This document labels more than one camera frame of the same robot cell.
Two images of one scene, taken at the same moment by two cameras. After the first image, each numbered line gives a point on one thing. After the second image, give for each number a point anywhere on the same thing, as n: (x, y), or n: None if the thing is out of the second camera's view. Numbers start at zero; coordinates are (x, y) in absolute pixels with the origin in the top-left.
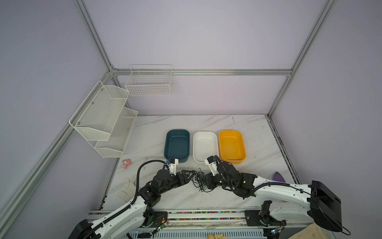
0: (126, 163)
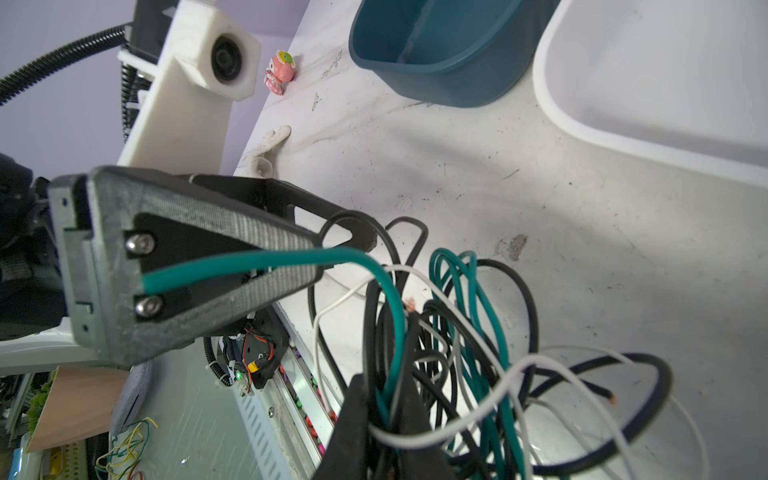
0: (281, 70)
